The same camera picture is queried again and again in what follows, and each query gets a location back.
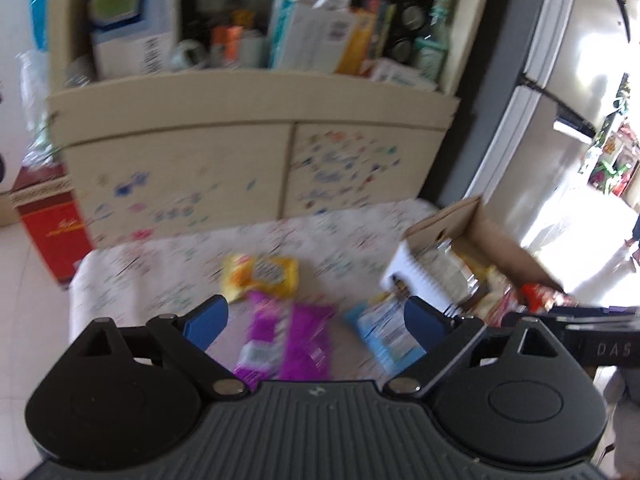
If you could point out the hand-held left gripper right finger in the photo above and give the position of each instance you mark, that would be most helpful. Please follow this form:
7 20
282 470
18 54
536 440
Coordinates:
425 327

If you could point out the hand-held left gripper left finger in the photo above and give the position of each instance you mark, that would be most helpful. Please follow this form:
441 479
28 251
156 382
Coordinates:
205 321

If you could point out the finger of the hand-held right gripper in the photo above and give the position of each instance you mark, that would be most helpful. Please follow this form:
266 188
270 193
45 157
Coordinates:
590 317

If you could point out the light blue snack packet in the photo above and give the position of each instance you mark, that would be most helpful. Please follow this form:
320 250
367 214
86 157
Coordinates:
380 335

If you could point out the orange snack packet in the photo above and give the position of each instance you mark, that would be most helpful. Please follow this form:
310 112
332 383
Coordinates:
542 294

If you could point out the white snack packet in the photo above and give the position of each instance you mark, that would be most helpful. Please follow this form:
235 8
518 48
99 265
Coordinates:
415 270

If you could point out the purple snack packet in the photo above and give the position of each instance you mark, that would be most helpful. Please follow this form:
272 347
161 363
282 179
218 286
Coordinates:
300 345

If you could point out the brown cardboard box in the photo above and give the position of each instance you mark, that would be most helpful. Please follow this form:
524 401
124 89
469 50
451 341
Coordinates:
500 240

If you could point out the floral tablecloth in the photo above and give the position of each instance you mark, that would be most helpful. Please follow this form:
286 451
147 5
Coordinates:
150 280

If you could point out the cream pastry snack packet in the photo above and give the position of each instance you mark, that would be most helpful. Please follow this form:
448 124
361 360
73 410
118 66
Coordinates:
470 272

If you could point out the yellow white-label snack packet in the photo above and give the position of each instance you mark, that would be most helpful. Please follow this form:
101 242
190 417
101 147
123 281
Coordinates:
260 272

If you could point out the red box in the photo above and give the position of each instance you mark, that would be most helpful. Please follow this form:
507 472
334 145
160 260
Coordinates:
50 230

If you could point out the beige cabinet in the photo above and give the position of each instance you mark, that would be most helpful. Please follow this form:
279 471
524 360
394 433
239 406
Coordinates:
200 105

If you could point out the clear plastic bag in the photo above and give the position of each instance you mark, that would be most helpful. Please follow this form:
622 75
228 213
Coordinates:
42 125

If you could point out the white flat box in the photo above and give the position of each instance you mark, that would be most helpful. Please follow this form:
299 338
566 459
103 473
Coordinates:
400 74

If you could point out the clear round container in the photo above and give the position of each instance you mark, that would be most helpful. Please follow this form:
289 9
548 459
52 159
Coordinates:
190 55

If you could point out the small orange bottle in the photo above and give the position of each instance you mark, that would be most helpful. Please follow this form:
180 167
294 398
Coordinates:
226 44

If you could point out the yellow box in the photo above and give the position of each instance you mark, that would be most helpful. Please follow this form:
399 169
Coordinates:
357 40

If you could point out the teal bottle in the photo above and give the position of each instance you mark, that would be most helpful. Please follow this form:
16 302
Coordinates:
440 25

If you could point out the white box with green print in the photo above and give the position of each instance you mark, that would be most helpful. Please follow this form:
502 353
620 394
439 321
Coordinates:
130 20

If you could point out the black jar rack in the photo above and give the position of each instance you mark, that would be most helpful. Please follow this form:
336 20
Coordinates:
412 15

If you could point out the white teal carton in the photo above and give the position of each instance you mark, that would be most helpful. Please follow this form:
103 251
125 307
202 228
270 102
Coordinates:
310 25

